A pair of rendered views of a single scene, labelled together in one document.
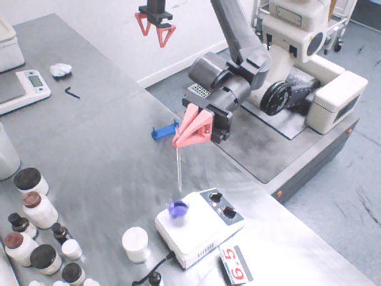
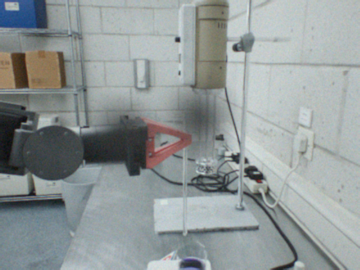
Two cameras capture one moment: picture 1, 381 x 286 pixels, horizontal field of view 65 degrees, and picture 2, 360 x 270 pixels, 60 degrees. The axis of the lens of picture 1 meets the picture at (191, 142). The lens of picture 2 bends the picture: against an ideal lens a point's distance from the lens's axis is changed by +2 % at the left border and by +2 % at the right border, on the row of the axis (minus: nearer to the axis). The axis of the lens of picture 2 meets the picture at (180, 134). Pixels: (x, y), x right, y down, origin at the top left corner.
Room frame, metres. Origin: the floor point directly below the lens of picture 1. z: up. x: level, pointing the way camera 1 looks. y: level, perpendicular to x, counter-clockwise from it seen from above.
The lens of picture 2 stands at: (0.72, 0.26, 1.22)
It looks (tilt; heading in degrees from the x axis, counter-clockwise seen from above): 14 degrees down; 214
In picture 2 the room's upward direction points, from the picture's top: straight up
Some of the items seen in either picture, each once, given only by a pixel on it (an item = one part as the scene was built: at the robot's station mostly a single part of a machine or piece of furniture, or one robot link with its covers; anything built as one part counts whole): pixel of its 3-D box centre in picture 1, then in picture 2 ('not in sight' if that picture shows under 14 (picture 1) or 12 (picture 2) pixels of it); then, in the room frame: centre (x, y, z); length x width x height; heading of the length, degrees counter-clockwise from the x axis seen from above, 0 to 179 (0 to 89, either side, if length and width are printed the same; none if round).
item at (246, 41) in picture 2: not in sight; (241, 43); (-0.15, -0.11, 1.26); 0.25 x 0.11 x 0.05; 130
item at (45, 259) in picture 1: (46, 259); not in sight; (0.26, 0.34, 0.78); 0.05 x 0.05 x 0.06
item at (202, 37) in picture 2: not in sight; (201, 48); (-0.04, -0.17, 1.25); 0.15 x 0.11 x 0.24; 130
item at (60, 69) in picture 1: (60, 69); not in sight; (1.04, 0.54, 0.77); 0.08 x 0.08 x 0.04; 35
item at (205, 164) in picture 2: not in sight; (206, 130); (-0.05, -0.16, 1.02); 0.07 x 0.07 x 0.25
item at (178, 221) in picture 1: (179, 212); (191, 268); (0.33, 0.03, 0.87); 0.06 x 0.05 x 0.08; 25
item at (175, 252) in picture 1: (198, 223); not in sight; (0.35, -0.02, 0.79); 0.22 x 0.13 x 0.08; 126
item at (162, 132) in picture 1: (166, 128); not in sight; (0.70, 0.09, 0.77); 0.10 x 0.03 x 0.04; 119
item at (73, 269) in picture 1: (73, 274); not in sight; (0.23, 0.27, 0.77); 0.04 x 0.04 x 0.04
